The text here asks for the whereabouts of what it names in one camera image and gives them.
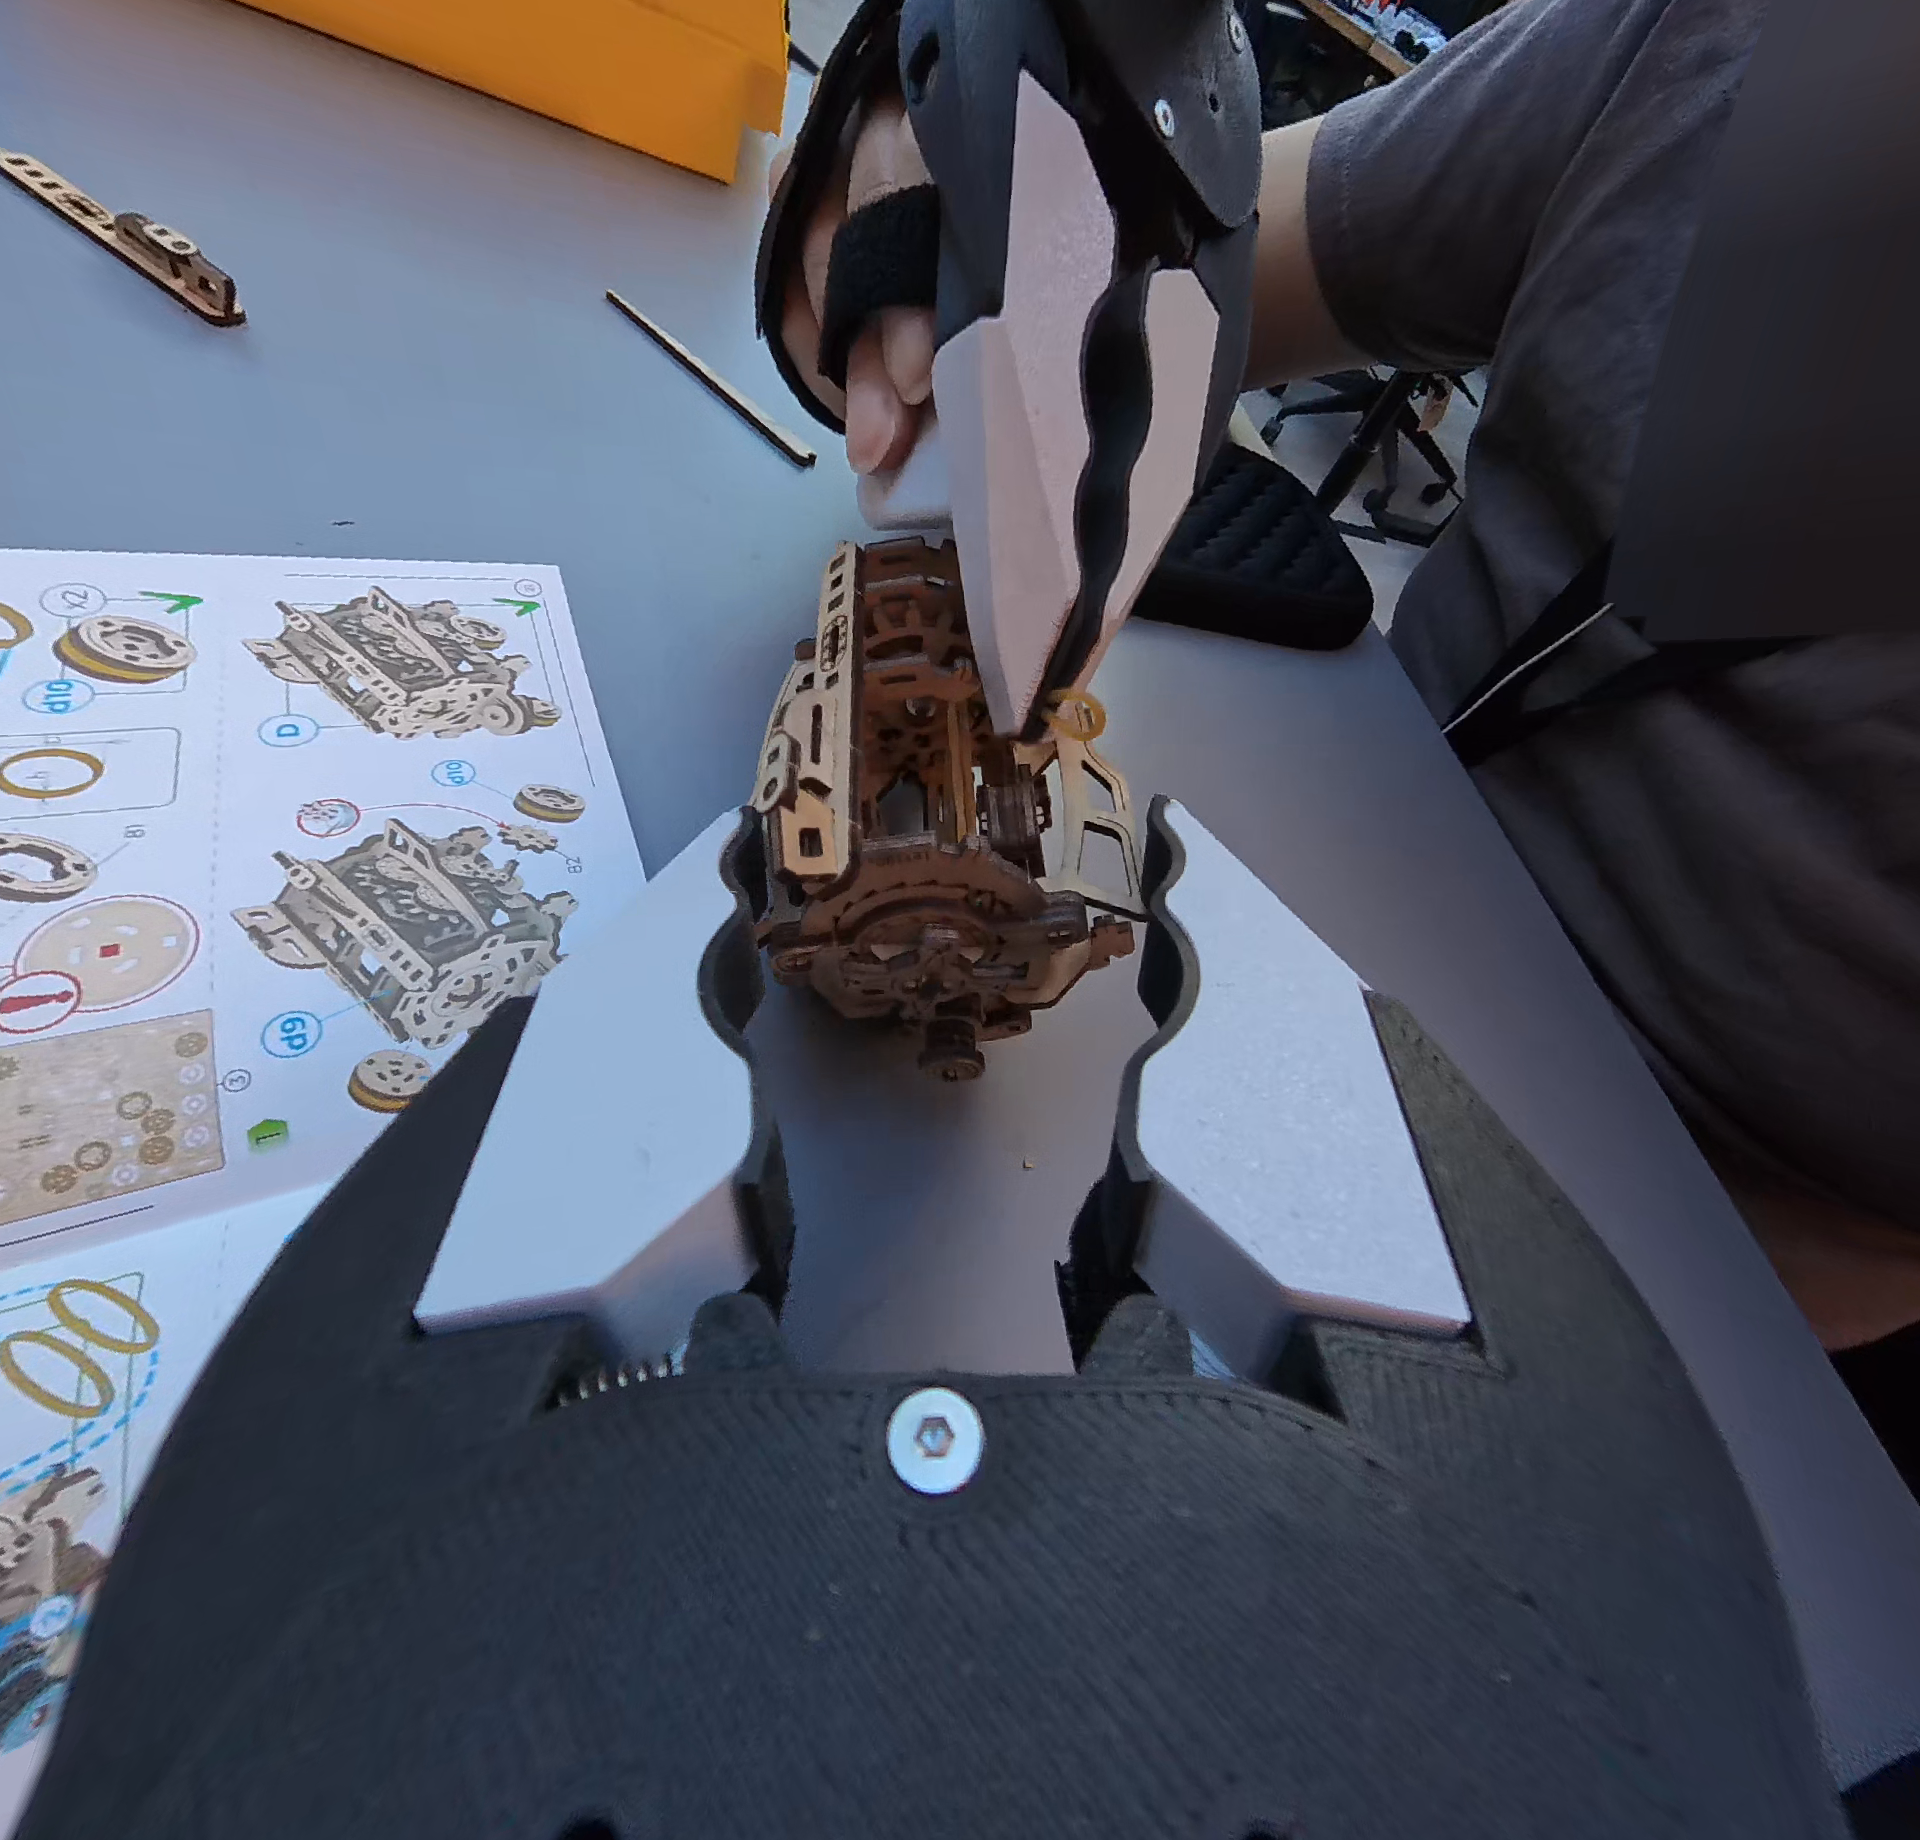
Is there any wooden model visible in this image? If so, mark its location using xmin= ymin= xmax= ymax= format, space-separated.
xmin=748 ymin=534 xmax=1150 ymax=1086

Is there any flat wooden strip part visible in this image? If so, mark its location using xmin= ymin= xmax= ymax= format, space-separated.
xmin=0 ymin=148 xmax=246 ymax=332

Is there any person's right hand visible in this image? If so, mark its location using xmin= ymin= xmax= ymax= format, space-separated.
xmin=767 ymin=98 xmax=949 ymax=481

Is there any orange cardboard box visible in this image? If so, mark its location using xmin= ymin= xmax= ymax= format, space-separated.
xmin=19 ymin=0 xmax=791 ymax=187

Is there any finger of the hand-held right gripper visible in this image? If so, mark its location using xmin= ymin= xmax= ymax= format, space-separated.
xmin=1068 ymin=256 xmax=1249 ymax=709
xmin=927 ymin=68 xmax=1158 ymax=743

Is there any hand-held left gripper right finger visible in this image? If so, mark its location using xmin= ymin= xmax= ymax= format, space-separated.
xmin=1068 ymin=797 xmax=1475 ymax=1366

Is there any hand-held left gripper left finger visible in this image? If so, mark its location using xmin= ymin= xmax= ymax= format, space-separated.
xmin=411 ymin=805 xmax=791 ymax=1336

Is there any person's torso in grey shirt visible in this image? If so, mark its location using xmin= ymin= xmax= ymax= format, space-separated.
xmin=1301 ymin=0 xmax=1920 ymax=1354

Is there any black office chair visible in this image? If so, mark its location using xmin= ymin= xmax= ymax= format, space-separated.
xmin=1133 ymin=364 xmax=1484 ymax=653

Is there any thin wooden stick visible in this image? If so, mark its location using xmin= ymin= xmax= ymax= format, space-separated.
xmin=603 ymin=289 xmax=821 ymax=472

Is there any person's right forearm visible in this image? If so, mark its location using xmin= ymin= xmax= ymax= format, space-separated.
xmin=1239 ymin=117 xmax=1362 ymax=393

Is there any instruction sheet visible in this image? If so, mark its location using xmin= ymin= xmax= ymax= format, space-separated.
xmin=0 ymin=547 xmax=647 ymax=1771

